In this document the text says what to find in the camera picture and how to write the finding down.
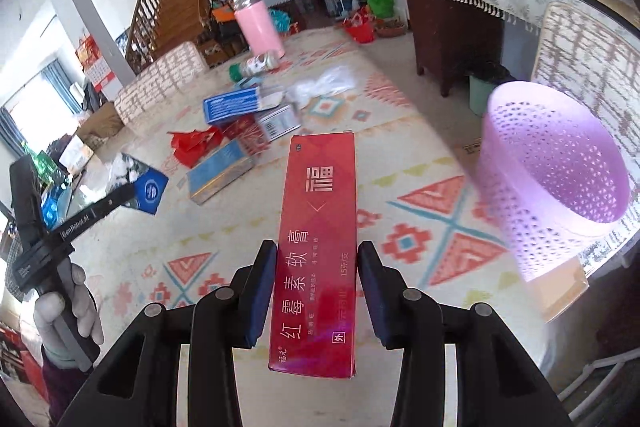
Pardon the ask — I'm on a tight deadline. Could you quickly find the white gloved left hand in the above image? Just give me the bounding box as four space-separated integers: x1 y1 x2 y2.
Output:
34 259 104 373

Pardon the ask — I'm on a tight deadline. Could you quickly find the long red ointment box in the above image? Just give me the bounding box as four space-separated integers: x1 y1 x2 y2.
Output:
269 132 357 379

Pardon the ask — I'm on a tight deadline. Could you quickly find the purple perforated trash basket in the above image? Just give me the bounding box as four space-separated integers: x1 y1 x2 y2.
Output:
476 81 630 282

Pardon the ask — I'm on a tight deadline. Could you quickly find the wooden staircase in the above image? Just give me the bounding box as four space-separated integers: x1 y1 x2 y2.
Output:
125 0 209 74

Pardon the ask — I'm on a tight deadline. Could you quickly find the grey pink medicine box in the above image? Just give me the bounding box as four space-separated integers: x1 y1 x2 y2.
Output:
255 103 302 142

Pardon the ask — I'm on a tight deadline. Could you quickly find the red plastic bag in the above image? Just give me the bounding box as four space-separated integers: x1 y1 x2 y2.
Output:
168 126 224 169

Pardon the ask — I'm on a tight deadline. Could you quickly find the red bucket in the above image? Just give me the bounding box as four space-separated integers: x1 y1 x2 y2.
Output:
342 11 375 44

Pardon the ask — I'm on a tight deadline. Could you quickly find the red cigarette carton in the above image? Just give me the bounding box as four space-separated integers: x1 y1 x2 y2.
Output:
220 115 270 156

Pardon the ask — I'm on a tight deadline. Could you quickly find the pink water bottle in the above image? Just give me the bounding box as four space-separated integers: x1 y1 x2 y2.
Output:
231 0 285 58

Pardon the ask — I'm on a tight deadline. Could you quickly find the blue toothpaste box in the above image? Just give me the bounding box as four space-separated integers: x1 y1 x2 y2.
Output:
203 87 262 124

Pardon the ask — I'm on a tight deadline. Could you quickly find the wall calendar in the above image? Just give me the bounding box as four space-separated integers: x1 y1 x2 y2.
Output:
75 35 122 101

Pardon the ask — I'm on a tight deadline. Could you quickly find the blue silver flat box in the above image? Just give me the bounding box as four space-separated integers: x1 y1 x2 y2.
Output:
186 139 254 205

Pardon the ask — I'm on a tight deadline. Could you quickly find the green trash bin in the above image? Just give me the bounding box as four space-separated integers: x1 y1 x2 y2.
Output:
469 76 497 117

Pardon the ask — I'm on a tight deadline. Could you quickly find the blue torn packet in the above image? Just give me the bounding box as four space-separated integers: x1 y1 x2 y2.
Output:
106 153 168 215

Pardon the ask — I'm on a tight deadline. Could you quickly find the clear plastic bag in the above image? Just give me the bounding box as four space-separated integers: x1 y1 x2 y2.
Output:
285 66 356 109

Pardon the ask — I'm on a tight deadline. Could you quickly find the green capped white bottle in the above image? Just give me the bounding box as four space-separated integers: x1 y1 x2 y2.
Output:
229 50 280 83

